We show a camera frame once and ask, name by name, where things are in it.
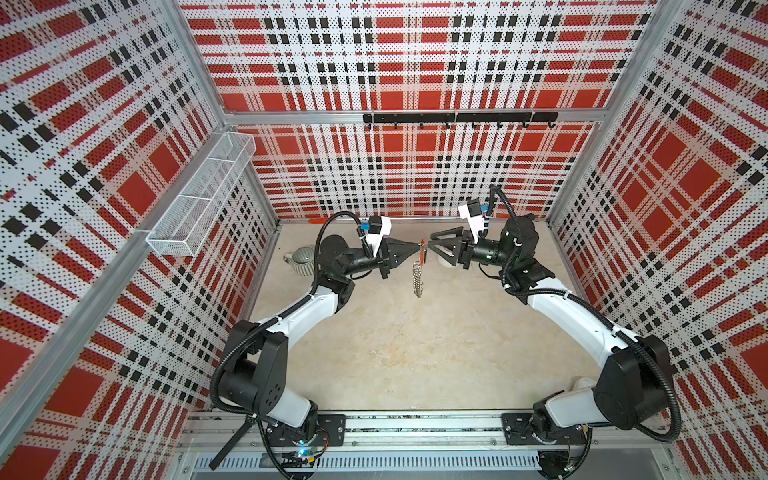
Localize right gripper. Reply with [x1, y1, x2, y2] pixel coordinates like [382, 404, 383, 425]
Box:
[429, 229, 514, 272]

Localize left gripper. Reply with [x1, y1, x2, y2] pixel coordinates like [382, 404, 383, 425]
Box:
[342, 237, 418, 280]

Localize red handled key ring holder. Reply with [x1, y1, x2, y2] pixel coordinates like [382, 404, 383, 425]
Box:
[412, 240, 427, 298]

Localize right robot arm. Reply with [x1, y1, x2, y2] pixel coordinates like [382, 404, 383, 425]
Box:
[427, 215, 682, 444]

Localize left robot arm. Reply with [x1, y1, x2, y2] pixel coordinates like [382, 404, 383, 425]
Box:
[210, 235, 421, 429]

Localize grey striped mug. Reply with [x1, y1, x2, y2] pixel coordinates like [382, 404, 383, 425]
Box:
[283, 246, 315, 277]

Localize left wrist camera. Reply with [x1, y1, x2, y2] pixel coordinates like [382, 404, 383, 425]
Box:
[362, 215, 392, 257]

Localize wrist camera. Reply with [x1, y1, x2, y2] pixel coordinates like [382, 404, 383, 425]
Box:
[458, 199, 488, 243]
[362, 215, 392, 257]

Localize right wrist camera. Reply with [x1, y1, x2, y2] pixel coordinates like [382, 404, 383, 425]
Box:
[458, 199, 488, 243]

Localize black hook rail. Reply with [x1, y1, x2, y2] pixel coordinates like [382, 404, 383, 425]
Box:
[362, 111, 559, 126]

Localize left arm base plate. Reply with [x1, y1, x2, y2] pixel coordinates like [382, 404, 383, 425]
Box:
[265, 413, 347, 447]

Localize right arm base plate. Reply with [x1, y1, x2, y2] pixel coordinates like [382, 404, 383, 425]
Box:
[501, 412, 586, 447]

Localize white wire basket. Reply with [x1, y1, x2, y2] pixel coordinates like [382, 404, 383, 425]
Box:
[147, 132, 255, 257]

